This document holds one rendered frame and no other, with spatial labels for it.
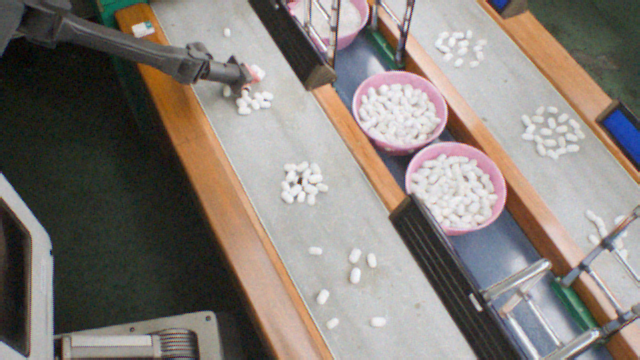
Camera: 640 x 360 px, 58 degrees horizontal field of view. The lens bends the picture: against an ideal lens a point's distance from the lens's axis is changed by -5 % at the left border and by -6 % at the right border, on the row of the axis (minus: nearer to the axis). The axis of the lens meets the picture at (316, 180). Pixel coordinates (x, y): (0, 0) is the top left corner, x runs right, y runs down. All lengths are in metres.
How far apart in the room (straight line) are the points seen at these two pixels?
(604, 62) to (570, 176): 1.55
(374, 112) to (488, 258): 0.51
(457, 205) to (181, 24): 1.01
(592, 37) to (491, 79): 1.52
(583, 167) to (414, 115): 0.50
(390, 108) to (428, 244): 0.69
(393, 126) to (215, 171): 0.50
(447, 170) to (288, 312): 0.58
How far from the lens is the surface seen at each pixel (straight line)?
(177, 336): 1.38
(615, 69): 3.25
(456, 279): 1.11
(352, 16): 2.00
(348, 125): 1.65
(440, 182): 1.62
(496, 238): 1.66
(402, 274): 1.48
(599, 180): 1.79
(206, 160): 1.60
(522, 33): 2.03
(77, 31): 1.48
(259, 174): 1.59
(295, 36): 1.39
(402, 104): 1.76
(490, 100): 1.83
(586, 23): 3.41
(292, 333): 1.39
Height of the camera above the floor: 2.09
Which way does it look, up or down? 59 degrees down
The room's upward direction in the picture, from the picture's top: 4 degrees clockwise
